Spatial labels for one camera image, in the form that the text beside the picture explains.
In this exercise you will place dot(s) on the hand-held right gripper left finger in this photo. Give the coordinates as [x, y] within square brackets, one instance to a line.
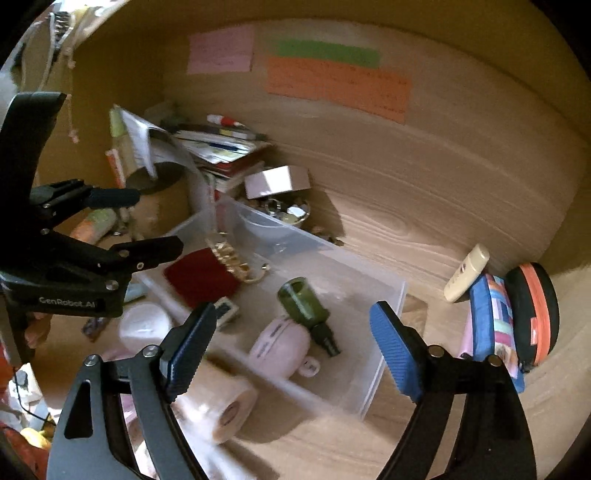
[191, 353]

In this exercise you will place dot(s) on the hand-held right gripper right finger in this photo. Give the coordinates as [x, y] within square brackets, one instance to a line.
[396, 355]

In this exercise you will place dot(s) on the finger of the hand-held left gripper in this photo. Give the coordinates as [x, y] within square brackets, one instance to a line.
[115, 197]
[152, 251]

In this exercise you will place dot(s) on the clear plastic bin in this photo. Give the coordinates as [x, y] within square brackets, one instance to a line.
[355, 323]

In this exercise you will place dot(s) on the pale pink tape roll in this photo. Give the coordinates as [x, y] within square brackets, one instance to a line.
[217, 401]

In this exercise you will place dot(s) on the pink headphones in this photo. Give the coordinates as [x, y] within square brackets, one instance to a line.
[279, 346]

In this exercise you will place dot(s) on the green glass bottle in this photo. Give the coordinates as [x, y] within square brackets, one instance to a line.
[304, 304]

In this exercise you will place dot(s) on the wooden desktop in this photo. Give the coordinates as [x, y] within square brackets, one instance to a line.
[438, 438]

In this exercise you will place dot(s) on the green orange tube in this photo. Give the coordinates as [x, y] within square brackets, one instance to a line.
[94, 226]

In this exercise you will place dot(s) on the brown cardboard canister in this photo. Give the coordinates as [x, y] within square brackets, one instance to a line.
[159, 177]

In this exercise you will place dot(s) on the small dark card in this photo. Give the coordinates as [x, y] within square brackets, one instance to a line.
[227, 313]

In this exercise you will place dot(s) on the white round lid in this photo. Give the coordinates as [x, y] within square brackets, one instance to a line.
[145, 325]

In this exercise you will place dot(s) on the dark red pouch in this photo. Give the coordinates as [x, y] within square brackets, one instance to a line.
[201, 279]

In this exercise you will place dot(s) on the white printed paper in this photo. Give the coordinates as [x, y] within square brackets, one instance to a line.
[138, 138]

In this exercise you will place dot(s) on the pink flat case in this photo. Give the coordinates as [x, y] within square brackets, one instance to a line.
[467, 339]

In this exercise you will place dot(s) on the clear plastic organiser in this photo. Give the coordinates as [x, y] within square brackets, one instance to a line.
[201, 194]

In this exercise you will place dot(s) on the blue patchwork pouch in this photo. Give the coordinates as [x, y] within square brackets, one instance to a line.
[494, 318]

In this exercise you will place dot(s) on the cream lotion bottle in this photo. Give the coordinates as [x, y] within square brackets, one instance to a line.
[466, 274]

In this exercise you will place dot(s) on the stack of books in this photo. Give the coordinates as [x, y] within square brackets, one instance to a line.
[226, 157]

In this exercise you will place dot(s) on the white red glue stick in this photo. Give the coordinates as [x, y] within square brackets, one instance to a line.
[224, 120]

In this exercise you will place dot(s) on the black orange zip case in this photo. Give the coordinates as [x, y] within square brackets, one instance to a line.
[531, 314]

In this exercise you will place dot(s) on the white cardboard box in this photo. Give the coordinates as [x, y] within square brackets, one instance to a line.
[277, 181]

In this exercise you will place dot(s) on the pink paper note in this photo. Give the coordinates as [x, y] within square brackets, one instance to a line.
[220, 48]

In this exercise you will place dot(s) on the orange cloth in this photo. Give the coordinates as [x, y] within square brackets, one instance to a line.
[25, 454]

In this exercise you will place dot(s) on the orange paper note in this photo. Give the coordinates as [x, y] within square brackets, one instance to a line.
[337, 87]

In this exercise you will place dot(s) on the green paper note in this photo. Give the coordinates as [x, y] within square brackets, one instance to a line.
[328, 53]

